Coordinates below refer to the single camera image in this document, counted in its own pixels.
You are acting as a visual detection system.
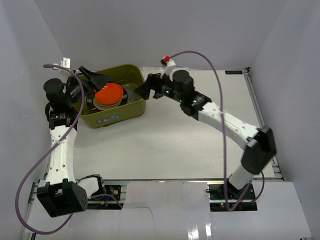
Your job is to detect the orange glossy plate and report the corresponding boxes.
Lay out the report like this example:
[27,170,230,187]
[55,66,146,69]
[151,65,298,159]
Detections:
[94,82,124,105]

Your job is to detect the grey deer pattern plate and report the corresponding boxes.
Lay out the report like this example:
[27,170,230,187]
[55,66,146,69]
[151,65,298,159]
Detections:
[123,86,142,104]

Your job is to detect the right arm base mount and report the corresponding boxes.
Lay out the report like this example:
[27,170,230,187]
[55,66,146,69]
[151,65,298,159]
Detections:
[205,183,258,213]

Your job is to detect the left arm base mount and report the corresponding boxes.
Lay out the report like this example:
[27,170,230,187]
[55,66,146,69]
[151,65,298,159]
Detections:
[87,184,123,210]

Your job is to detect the olive green plastic bin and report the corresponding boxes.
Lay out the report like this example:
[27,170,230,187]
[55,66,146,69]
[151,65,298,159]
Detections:
[80,64,146,129]

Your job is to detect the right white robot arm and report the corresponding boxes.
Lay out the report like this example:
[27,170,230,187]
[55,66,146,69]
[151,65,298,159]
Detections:
[135,70,277,200]

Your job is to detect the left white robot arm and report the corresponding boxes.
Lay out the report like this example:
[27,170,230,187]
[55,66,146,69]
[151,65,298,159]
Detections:
[36,66,111,218]

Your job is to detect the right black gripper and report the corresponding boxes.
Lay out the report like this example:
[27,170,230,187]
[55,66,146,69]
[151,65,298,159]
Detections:
[134,70,184,104]

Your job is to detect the small beige patterned plate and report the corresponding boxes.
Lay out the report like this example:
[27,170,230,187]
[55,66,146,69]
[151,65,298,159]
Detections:
[92,97,123,111]

